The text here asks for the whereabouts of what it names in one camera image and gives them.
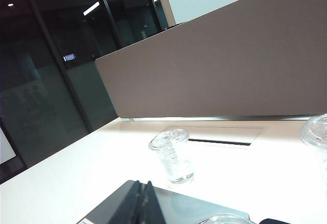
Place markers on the medium clear plastic cup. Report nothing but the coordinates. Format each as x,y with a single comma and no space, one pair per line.
224,219

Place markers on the short linear ceiling light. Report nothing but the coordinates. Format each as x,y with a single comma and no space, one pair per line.
91,8

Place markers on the black mouse pad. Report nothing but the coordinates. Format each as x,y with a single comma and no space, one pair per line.
270,221

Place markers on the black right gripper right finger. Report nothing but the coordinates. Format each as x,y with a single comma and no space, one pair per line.
152,208

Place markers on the short clear plastic cup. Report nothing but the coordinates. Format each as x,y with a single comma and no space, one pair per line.
173,157

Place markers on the wide brown desk divider panel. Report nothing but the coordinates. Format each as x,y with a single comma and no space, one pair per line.
217,68

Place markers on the tall clear plastic cup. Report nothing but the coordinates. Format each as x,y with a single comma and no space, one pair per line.
316,137

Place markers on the small glowing wall display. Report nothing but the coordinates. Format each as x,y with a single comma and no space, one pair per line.
69,57

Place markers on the silver Dell laptop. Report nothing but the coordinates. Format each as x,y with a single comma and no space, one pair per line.
191,206

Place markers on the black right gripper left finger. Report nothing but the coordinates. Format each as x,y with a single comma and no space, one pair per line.
129,208

